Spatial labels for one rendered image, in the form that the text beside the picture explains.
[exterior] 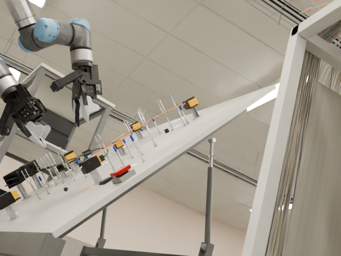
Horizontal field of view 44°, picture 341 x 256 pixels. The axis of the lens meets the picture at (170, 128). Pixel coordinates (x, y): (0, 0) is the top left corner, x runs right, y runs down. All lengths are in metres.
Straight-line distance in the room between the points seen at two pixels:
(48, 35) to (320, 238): 0.99
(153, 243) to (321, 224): 8.78
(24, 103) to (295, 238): 0.90
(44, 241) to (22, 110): 0.47
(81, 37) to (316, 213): 0.95
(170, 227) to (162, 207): 0.49
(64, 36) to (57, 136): 1.18
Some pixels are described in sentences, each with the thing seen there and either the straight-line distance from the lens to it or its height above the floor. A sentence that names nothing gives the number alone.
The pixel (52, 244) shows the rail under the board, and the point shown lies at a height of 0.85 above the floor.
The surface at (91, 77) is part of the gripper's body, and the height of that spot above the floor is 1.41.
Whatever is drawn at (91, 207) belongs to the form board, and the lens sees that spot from 1.16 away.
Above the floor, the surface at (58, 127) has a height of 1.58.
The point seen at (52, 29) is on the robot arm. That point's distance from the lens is 1.43.
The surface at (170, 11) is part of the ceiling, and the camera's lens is 4.10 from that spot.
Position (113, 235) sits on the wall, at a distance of 9.32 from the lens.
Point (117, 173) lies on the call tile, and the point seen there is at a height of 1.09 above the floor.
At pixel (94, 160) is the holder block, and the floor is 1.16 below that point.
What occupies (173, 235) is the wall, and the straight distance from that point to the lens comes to 9.87.
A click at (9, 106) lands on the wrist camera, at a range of 1.44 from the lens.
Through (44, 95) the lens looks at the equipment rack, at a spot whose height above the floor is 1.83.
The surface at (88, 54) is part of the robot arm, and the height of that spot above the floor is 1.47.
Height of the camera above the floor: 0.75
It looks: 24 degrees up
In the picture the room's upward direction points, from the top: 18 degrees clockwise
